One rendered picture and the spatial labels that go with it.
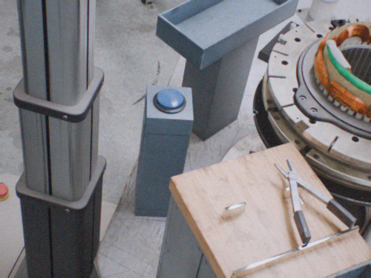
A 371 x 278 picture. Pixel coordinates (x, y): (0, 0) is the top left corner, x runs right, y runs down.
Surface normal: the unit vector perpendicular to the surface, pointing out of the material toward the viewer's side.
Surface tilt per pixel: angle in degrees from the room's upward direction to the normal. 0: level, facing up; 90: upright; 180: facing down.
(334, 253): 0
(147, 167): 90
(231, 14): 0
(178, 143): 90
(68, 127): 90
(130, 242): 0
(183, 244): 90
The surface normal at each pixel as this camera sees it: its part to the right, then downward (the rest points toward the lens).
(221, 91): 0.69, 0.59
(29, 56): -0.25, 0.70
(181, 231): -0.90, 0.24
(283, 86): 0.13, -0.66
